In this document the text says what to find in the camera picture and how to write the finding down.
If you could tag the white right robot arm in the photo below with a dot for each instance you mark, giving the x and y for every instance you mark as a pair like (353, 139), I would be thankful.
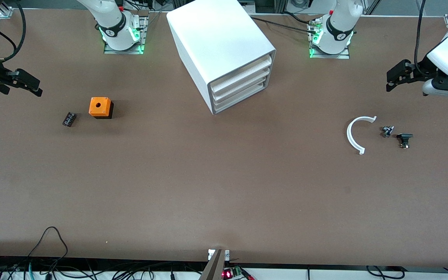
(111, 19)

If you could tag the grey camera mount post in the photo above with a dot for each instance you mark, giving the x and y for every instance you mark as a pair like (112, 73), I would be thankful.
(214, 266)

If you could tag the small black contact block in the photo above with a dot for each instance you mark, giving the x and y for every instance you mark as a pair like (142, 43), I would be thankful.
(69, 119)

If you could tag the small metal fitting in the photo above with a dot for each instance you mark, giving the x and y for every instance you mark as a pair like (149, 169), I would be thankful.
(387, 131)

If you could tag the black flat-headed switch part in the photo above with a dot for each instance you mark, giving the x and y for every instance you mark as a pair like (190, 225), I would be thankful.
(404, 137)

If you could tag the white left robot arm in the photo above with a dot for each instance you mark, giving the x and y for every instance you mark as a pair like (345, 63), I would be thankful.
(338, 23)

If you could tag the white middle drawer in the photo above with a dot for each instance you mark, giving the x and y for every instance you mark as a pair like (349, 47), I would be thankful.
(243, 84)

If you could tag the green circuit board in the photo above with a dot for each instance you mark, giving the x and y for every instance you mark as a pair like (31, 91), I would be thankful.
(233, 273)

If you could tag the white lowest drawer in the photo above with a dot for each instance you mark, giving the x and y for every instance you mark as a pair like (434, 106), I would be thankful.
(241, 96)

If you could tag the white drawer cabinet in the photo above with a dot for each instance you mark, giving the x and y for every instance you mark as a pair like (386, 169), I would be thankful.
(216, 35)

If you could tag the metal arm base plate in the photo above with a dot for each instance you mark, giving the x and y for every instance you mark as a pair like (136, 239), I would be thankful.
(312, 52)
(143, 37)

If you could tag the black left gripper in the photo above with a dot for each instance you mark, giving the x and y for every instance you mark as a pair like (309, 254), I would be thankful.
(422, 69)

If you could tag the white drawer holding button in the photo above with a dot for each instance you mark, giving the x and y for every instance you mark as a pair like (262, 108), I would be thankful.
(243, 74)

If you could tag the orange button enclosure box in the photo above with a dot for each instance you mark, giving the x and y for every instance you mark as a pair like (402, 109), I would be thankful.
(99, 105)

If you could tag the white semicircular bracket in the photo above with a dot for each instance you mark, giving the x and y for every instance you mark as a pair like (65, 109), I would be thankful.
(349, 134)

